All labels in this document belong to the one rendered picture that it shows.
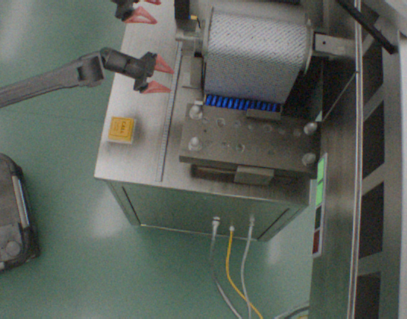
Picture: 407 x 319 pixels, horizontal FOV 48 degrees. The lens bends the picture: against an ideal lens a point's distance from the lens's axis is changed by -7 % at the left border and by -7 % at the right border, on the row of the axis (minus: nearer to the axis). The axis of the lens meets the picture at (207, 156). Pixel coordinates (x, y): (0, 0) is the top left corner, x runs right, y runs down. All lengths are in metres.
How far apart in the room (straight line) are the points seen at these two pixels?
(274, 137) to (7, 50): 1.86
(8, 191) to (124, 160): 0.91
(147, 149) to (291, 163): 0.44
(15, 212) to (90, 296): 0.53
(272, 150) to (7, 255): 1.27
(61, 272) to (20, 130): 0.78
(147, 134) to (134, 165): 0.10
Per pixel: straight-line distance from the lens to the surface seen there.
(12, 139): 2.62
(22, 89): 1.30
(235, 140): 1.37
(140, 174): 1.48
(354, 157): 0.99
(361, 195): 0.94
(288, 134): 1.40
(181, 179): 1.47
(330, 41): 1.26
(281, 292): 2.36
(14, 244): 2.13
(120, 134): 1.50
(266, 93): 1.38
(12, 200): 2.26
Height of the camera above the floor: 2.31
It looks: 72 degrees down
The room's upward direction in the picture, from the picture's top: 9 degrees clockwise
